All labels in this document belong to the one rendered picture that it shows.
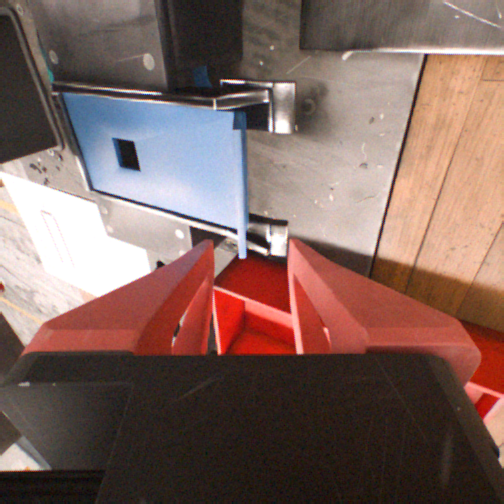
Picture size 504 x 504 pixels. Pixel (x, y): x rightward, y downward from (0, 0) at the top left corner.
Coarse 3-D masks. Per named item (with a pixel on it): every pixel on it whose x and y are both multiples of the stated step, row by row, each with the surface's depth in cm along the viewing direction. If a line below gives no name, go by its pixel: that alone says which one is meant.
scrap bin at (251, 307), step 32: (256, 256) 33; (224, 288) 30; (256, 288) 29; (288, 288) 29; (224, 320) 34; (256, 320) 39; (288, 320) 36; (320, 320) 26; (224, 352) 37; (256, 352) 38; (288, 352) 37; (480, 352) 24; (480, 384) 22; (480, 416) 27
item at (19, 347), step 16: (0, 288) 20; (0, 320) 14; (0, 336) 14; (16, 336) 14; (0, 352) 14; (16, 352) 14; (0, 368) 14; (0, 384) 14; (0, 416) 15; (0, 432) 15; (16, 432) 16; (0, 448) 15
